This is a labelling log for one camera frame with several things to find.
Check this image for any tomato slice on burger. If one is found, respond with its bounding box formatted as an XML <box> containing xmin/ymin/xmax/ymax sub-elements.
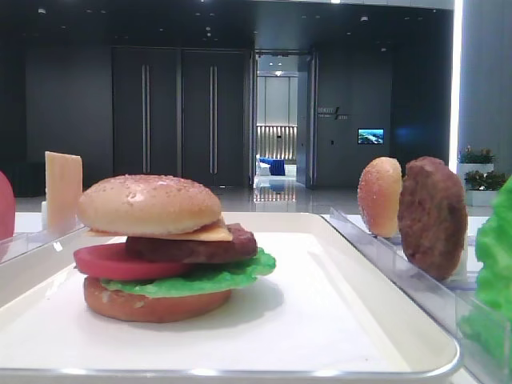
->
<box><xmin>74</xmin><ymin>243</ymin><xmax>194</xmax><ymax>281</ymax></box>

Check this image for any meat patty on burger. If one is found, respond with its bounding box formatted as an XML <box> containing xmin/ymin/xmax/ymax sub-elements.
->
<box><xmin>126</xmin><ymin>223</ymin><xmax>258</xmax><ymax>263</ymax></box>

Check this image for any silver metal tray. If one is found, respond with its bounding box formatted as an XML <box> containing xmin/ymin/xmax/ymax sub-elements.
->
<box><xmin>1</xmin><ymin>213</ymin><xmax>461</xmax><ymax>383</ymax></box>

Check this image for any lettuce leaf on burger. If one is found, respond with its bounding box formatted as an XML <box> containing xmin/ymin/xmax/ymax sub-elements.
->
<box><xmin>100</xmin><ymin>248</ymin><xmax>276</xmax><ymax>298</ymax></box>

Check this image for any bottom bun on tray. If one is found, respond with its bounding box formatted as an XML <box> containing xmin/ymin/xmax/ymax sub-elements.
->
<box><xmin>83</xmin><ymin>277</ymin><xmax>232</xmax><ymax>323</ymax></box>

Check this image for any clear right rack rail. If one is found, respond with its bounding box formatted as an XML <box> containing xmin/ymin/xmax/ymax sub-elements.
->
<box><xmin>324</xmin><ymin>210</ymin><xmax>511</xmax><ymax>383</ymax></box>

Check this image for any cheese slice on burger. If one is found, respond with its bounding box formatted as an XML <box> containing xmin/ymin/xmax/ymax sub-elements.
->
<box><xmin>86</xmin><ymin>217</ymin><xmax>233</xmax><ymax>242</ymax></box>

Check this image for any standing meat patty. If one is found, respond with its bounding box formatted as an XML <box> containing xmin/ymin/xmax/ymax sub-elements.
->
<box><xmin>398</xmin><ymin>156</ymin><xmax>468</xmax><ymax>281</ymax></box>

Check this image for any wall mounted screen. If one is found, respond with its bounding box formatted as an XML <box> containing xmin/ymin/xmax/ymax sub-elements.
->
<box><xmin>358</xmin><ymin>129</ymin><xmax>384</xmax><ymax>145</ymax></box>

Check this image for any standing lettuce leaf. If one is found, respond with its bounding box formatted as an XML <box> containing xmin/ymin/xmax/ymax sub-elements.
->
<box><xmin>460</xmin><ymin>181</ymin><xmax>511</xmax><ymax>368</ymax></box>

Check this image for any standing sesame top bun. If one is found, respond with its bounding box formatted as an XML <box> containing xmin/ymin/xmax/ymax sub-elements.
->
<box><xmin>358</xmin><ymin>157</ymin><xmax>402</xmax><ymax>238</ymax></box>

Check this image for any standing tomato slice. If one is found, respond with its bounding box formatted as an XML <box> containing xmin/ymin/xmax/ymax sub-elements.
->
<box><xmin>0</xmin><ymin>172</ymin><xmax>16</xmax><ymax>240</ymax></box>

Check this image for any sesame bun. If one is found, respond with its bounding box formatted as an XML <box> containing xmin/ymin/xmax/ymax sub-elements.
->
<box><xmin>358</xmin><ymin>157</ymin><xmax>402</xmax><ymax>238</ymax></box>
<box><xmin>77</xmin><ymin>174</ymin><xmax>222</xmax><ymax>237</ymax></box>

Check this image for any dark double door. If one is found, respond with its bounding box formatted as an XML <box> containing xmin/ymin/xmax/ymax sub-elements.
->
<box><xmin>113</xmin><ymin>47</ymin><xmax>250</xmax><ymax>186</ymax></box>

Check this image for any standing cheese slice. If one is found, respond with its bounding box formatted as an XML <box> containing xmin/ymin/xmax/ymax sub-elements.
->
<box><xmin>45</xmin><ymin>151</ymin><xmax>82</xmax><ymax>234</ymax></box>

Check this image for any clear rack rail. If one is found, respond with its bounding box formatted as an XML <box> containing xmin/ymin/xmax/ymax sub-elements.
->
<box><xmin>1</xmin><ymin>226</ymin><xmax>87</xmax><ymax>262</ymax></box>
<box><xmin>324</xmin><ymin>210</ymin><xmax>511</xmax><ymax>383</ymax></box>

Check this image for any blue sofa in hallway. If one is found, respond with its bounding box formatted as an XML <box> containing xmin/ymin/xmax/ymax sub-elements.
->
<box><xmin>258</xmin><ymin>157</ymin><xmax>286</xmax><ymax>176</ymax></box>

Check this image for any potted flower planter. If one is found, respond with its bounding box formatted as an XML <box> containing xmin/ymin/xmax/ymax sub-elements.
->
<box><xmin>457</xmin><ymin>146</ymin><xmax>507</xmax><ymax>206</ymax></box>

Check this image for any clear left rack rail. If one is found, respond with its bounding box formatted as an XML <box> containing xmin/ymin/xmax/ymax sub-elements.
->
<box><xmin>1</xmin><ymin>226</ymin><xmax>87</xmax><ymax>262</ymax></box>

